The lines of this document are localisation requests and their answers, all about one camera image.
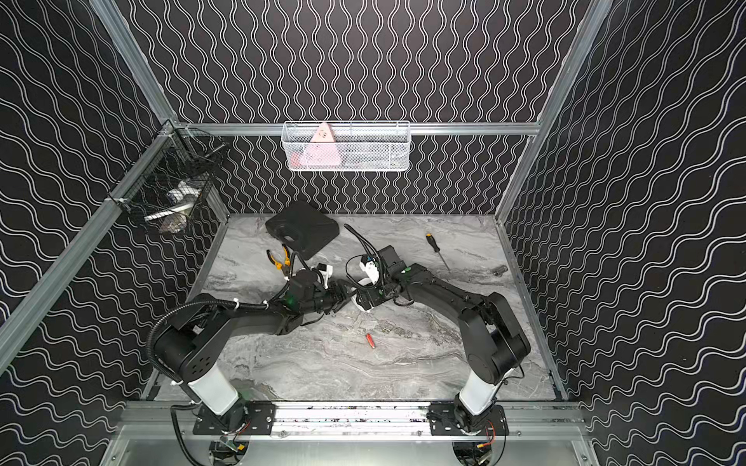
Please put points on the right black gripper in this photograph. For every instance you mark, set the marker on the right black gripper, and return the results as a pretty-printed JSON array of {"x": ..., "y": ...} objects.
[{"x": 362, "y": 299}]

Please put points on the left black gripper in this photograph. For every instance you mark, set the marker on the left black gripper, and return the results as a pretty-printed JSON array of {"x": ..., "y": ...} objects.
[{"x": 337, "y": 294}]

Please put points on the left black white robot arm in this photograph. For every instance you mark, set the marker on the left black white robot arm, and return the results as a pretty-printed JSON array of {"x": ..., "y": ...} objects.
[{"x": 186, "y": 343}]

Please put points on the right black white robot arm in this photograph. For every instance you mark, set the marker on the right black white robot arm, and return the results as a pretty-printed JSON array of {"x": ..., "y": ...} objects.
[{"x": 495, "y": 344}]

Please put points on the black yellow screwdriver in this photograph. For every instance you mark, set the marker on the black yellow screwdriver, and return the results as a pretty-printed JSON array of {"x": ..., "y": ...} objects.
[{"x": 436, "y": 249}]

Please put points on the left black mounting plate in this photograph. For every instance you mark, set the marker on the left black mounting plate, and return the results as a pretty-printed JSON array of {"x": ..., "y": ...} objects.
[{"x": 244, "y": 418}]

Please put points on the black mounting plate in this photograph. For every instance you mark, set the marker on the black mounting plate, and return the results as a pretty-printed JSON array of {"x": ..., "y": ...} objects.
[
  {"x": 469, "y": 419},
  {"x": 244, "y": 418}
]

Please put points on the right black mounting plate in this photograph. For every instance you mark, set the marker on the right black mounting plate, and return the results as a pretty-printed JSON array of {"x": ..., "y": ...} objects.
[{"x": 469, "y": 419}]

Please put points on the pink triangular card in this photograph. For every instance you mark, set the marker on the pink triangular card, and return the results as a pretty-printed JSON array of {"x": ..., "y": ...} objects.
[{"x": 322, "y": 150}]

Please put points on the white items in black basket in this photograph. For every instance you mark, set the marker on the white items in black basket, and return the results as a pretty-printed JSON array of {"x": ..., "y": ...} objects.
[{"x": 169, "y": 211}]

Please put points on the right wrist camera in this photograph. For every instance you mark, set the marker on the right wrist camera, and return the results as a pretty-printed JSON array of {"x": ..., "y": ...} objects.
[{"x": 386, "y": 263}]

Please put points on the yellow handled pliers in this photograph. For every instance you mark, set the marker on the yellow handled pliers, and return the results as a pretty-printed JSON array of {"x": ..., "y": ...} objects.
[{"x": 284, "y": 264}]

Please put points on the white wire wall basket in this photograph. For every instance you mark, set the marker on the white wire wall basket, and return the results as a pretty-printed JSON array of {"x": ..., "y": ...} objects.
[{"x": 365, "y": 145}]

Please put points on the black wire wall basket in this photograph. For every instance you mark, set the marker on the black wire wall basket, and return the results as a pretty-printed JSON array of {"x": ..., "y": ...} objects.
[{"x": 190, "y": 154}]

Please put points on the aluminium front rail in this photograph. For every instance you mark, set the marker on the aluminium front rail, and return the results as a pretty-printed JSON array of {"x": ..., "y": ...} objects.
[{"x": 398, "y": 421}]

